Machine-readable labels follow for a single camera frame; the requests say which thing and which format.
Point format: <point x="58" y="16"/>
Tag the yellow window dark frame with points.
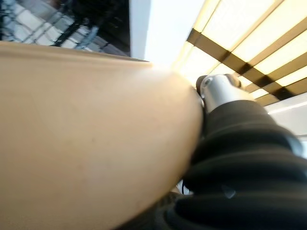
<point x="259" y="48"/>

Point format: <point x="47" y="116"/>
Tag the beige plate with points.
<point x="96" y="131"/>

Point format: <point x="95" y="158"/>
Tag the dark robot right hand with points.
<point x="239" y="155"/>

